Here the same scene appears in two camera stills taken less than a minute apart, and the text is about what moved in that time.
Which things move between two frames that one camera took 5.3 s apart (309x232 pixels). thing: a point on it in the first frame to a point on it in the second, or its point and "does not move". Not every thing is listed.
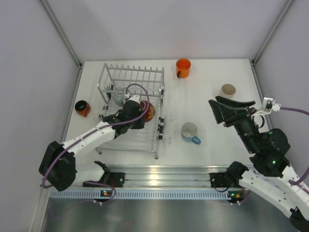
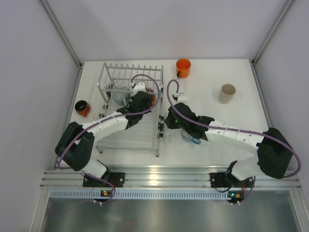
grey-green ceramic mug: x=119 y=95 does not move
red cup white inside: x=151 y=111 to x=152 y=100
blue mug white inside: x=189 y=131 does not move
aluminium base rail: x=156 y=177 does not move
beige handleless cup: x=227 y=91 does not move
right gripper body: x=247 y=112 to x=172 y=123
